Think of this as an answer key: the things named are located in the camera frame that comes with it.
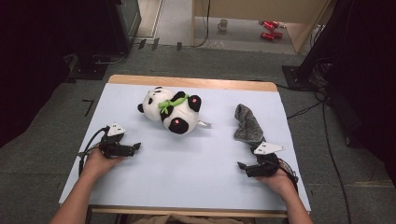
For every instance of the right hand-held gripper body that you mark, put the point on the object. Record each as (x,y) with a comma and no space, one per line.
(266,168)

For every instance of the grey fluffy cloth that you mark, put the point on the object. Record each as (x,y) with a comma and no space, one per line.
(247,124)

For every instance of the person's beige trousers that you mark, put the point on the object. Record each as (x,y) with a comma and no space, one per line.
(186,219)

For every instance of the wooden table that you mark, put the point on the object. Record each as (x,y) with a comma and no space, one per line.
(193,82)

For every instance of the white table mat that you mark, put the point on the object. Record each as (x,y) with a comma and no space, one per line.
(186,174)

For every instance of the person's left hand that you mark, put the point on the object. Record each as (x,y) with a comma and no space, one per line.
(96,163)

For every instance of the beige mug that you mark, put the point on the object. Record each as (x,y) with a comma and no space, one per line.
(222,25)

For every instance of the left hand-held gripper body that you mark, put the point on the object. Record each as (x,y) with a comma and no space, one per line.
(115,148)

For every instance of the wooden shelf unit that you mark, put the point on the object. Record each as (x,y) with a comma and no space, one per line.
(258,7)

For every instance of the black cabinet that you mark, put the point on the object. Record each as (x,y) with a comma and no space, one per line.
(123,21)

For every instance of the black metal stand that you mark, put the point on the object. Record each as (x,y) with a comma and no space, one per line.
(311,56)

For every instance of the red can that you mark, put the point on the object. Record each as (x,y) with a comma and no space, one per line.
(278,34)
(268,26)
(267,36)
(275,23)

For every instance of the person's right hand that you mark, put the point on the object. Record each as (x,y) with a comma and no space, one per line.
(280,182)

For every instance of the panda plush toy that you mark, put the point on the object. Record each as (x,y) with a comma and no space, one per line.
(174,109)

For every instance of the black stand base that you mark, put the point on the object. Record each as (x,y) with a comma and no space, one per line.
(88,70)

